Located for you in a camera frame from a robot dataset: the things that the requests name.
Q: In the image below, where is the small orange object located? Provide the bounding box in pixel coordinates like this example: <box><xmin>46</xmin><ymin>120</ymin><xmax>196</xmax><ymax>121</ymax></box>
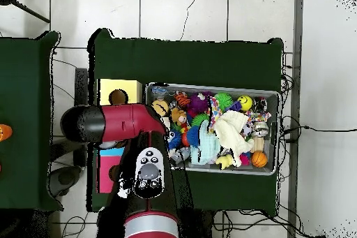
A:
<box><xmin>0</xmin><ymin>124</ymin><xmax>13</xmax><ymax>142</ymax></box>

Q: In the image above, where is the clear mesh bin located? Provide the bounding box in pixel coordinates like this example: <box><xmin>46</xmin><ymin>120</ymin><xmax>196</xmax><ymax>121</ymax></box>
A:
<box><xmin>144</xmin><ymin>83</ymin><xmax>282</xmax><ymax>177</ymax></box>

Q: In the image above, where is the small orange basketball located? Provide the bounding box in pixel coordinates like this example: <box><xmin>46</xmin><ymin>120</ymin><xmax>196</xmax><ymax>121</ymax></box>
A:
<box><xmin>250</xmin><ymin>151</ymin><xmax>269</xmax><ymax>169</ymax></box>

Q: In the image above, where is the polka dot cloth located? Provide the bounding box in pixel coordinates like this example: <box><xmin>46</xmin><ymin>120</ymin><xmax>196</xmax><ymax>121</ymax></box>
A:
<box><xmin>208</xmin><ymin>96</ymin><xmax>224</xmax><ymax>132</ymax></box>

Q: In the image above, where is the blue fuzzy toy with eyes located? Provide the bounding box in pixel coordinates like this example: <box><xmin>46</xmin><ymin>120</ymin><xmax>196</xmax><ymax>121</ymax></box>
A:
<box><xmin>166</xmin><ymin>130</ymin><xmax>183</xmax><ymax>151</ymax></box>

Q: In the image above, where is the green spiky ball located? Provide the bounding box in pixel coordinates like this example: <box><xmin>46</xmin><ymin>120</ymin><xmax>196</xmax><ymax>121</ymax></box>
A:
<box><xmin>213</xmin><ymin>92</ymin><xmax>235</xmax><ymax>110</ymax></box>

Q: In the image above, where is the purple spiky ball with eyes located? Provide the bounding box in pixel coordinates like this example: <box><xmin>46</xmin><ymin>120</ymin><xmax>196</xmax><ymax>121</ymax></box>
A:
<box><xmin>186</xmin><ymin>92</ymin><xmax>212</xmax><ymax>115</ymax></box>

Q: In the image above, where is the green cloth side table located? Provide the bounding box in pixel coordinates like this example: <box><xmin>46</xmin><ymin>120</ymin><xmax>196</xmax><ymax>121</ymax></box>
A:
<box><xmin>0</xmin><ymin>31</ymin><xmax>61</xmax><ymax>211</ymax></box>

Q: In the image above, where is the yellow smiley ball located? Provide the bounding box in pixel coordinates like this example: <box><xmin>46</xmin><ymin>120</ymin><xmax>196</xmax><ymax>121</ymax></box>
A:
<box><xmin>236</xmin><ymin>95</ymin><xmax>255</xmax><ymax>112</ymax></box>

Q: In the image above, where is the brown plush toy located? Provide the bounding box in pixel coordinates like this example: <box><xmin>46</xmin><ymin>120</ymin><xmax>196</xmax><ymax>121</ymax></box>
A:
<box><xmin>169</xmin><ymin>107</ymin><xmax>188</xmax><ymax>127</ymax></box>

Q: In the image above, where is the cream knitted cloth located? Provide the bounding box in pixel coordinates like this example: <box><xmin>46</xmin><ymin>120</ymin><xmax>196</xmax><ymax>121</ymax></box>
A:
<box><xmin>213</xmin><ymin>109</ymin><xmax>255</xmax><ymax>158</ymax></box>

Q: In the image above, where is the wooden box with three holes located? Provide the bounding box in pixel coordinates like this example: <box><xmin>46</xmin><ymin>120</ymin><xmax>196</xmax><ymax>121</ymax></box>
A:
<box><xmin>96</xmin><ymin>78</ymin><xmax>143</xmax><ymax>194</ymax></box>

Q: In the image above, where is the mint green knitted cloth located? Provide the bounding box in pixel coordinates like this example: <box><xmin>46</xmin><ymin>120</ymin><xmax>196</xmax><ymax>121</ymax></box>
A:
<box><xmin>190</xmin><ymin>119</ymin><xmax>222</xmax><ymax>165</ymax></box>

